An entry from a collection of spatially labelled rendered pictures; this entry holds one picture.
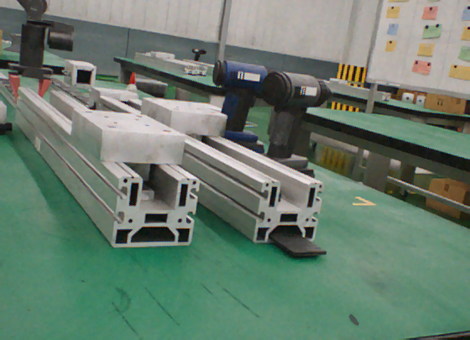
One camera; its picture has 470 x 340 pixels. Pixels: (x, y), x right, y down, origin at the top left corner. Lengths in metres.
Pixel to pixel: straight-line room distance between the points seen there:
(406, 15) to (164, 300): 4.12
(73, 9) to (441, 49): 9.54
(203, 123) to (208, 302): 0.52
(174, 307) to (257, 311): 0.08
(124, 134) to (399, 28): 3.97
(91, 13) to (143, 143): 12.07
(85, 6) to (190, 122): 11.79
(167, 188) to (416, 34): 3.83
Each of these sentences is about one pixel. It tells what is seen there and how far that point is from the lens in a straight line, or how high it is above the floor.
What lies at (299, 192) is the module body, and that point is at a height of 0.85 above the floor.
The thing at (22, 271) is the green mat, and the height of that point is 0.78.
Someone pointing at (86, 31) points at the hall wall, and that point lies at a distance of 12.75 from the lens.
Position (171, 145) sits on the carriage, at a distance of 0.75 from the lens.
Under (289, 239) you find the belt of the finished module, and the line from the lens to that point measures 0.77.
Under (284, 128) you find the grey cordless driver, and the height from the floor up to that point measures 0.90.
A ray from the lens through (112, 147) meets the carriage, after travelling 0.72.
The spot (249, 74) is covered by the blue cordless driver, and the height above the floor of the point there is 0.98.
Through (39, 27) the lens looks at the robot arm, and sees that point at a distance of 1.57.
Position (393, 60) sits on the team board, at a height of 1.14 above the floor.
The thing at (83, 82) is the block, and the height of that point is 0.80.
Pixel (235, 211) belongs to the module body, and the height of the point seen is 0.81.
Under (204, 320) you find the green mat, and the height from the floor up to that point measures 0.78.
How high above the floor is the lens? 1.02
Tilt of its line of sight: 12 degrees down
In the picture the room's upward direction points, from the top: 9 degrees clockwise
